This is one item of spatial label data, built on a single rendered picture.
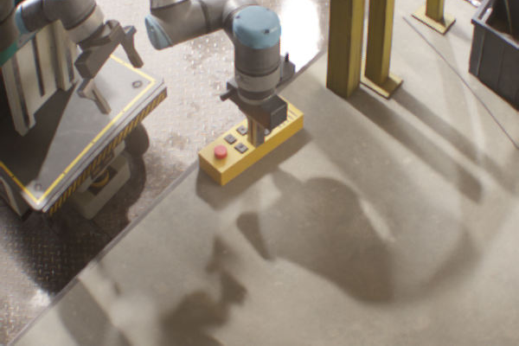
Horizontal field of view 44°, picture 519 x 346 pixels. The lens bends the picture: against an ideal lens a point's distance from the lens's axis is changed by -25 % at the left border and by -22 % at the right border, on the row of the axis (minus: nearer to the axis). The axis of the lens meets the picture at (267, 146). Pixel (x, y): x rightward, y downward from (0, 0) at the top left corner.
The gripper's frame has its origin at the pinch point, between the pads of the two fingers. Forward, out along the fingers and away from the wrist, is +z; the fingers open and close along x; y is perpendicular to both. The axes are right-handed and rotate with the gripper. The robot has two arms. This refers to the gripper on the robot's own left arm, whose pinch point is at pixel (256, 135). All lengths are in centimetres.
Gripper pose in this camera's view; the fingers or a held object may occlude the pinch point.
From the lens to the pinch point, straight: 176.3
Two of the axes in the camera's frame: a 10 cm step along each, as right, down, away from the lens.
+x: 6.9, 5.6, -4.6
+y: -7.2, 5.2, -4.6
